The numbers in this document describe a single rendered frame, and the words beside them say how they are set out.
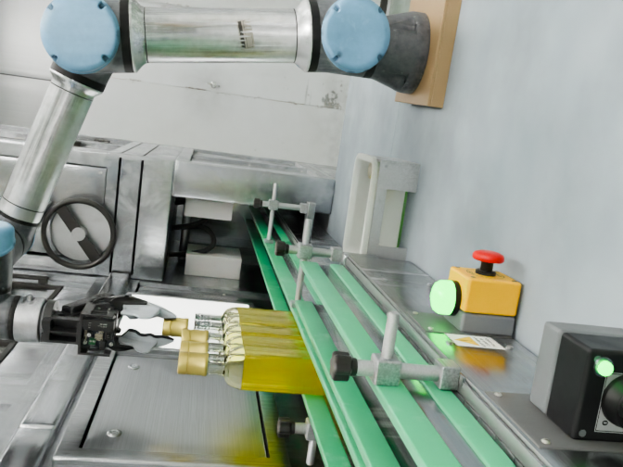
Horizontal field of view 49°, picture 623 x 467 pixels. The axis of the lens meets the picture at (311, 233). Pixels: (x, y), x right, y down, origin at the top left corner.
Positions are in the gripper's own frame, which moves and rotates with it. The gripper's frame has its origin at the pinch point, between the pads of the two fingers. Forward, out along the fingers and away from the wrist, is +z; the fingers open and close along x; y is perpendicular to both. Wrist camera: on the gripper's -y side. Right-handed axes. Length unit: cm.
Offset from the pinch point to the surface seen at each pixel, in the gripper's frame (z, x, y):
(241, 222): 20, -11, -160
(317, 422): 23.1, -2.3, 28.1
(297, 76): 57, 56, -368
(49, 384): -19.4, -12.9, -0.8
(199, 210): 3, 3, -100
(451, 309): 36, 19, 38
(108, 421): -7.4, -12.2, 12.4
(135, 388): -4.6, -12.8, -1.4
